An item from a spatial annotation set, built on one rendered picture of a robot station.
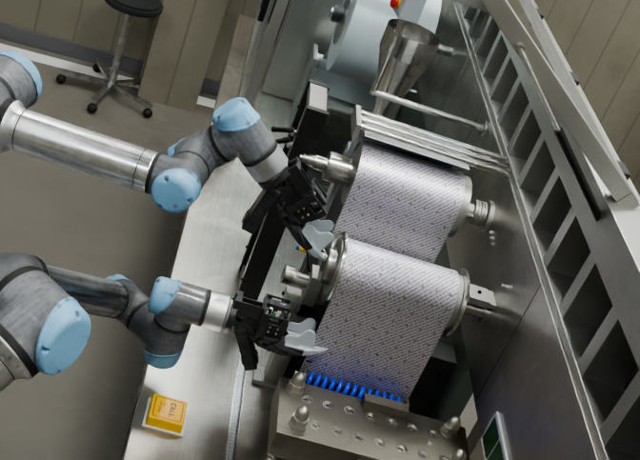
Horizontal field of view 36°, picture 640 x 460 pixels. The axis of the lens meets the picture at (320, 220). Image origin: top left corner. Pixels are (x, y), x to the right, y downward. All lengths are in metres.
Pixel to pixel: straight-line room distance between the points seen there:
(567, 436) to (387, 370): 0.55
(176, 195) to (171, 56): 3.41
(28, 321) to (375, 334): 0.70
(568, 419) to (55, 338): 0.81
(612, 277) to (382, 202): 0.65
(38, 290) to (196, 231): 0.96
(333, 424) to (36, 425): 1.45
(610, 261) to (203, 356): 0.95
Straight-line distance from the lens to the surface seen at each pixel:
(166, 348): 1.97
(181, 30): 5.01
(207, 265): 2.44
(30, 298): 1.64
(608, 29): 5.75
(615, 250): 1.60
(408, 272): 1.92
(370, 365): 2.01
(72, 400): 3.30
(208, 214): 2.63
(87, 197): 4.25
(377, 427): 1.98
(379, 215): 2.09
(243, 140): 1.77
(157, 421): 1.96
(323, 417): 1.94
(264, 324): 1.91
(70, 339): 1.64
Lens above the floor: 2.26
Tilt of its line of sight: 29 degrees down
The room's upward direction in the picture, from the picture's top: 22 degrees clockwise
